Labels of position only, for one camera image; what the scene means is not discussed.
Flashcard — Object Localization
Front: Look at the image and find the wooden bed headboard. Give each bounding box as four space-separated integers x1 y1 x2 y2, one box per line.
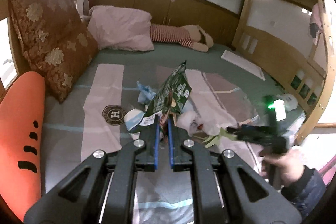
89 0 239 46

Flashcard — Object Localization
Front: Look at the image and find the dark green snack bag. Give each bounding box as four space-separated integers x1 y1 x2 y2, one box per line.
134 61 192 132

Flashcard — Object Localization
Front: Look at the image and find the light green crumpled paper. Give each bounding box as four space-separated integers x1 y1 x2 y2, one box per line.
203 128 237 148

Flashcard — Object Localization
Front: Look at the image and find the orange carrot plush pillow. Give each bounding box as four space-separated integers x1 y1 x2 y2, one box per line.
1 72 46 220

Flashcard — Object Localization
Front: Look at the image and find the pink grey striped blanket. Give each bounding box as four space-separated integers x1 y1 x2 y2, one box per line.
41 63 268 223

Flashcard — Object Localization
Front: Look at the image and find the brown floral cushion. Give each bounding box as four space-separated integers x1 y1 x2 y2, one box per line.
8 0 98 103

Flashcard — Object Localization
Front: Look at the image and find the green bed sheet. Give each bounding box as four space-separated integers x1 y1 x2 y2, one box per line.
75 43 285 119

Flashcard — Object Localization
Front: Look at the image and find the striped plush doll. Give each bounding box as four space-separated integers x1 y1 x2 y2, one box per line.
150 24 214 52

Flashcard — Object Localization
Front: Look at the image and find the white handheld appliance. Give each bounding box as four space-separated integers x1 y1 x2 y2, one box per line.
276 93 298 112

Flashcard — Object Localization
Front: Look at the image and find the pink pillow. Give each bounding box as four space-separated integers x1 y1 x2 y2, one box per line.
88 6 154 52

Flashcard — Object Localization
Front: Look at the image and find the blue crumpled plastic glove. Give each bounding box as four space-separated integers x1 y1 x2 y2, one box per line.
137 81 156 105

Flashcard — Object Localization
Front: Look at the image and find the white plastic bag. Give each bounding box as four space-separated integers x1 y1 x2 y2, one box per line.
176 111 221 136

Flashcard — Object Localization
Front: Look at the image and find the white blue paper cup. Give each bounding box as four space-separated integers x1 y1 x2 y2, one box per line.
124 109 145 140

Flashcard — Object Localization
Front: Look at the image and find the white flat board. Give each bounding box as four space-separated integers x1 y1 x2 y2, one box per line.
221 50 265 81

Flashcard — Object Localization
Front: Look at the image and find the person's right hand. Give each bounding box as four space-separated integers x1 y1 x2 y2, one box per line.
259 145 305 186

